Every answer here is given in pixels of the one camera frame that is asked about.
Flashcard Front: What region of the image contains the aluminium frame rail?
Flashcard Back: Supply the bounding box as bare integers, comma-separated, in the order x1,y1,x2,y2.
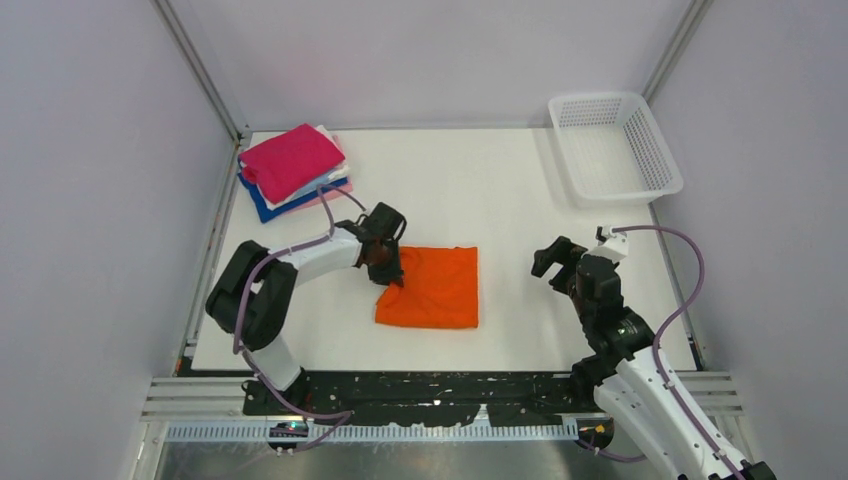
151,0,250,145

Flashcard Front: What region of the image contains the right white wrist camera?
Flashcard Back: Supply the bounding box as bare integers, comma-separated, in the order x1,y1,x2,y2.
586,225,629,264

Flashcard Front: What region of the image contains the folded pink t shirt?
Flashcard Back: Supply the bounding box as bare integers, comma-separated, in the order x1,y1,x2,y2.
294,161,353,211

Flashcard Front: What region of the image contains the orange t shirt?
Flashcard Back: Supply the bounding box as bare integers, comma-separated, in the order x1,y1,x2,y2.
375,246,480,330

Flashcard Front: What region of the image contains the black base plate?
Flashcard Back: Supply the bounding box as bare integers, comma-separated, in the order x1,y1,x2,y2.
283,369,602,427

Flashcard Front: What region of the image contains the white plastic basket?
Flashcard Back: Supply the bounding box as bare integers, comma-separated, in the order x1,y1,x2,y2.
548,92,684,208

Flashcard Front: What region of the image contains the folded magenta t shirt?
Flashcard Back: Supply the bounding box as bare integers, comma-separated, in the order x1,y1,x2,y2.
238,123,346,205

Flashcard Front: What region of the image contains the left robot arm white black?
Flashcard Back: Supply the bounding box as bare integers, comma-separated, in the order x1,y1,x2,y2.
205,202,407,392

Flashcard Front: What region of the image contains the folded light blue t shirt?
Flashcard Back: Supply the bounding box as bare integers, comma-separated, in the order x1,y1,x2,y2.
278,171,348,206

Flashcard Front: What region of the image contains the white slotted cable duct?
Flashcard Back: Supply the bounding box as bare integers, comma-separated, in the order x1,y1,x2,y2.
165,419,579,443

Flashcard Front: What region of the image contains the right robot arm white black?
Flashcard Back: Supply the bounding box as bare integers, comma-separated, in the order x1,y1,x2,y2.
531,233,775,479

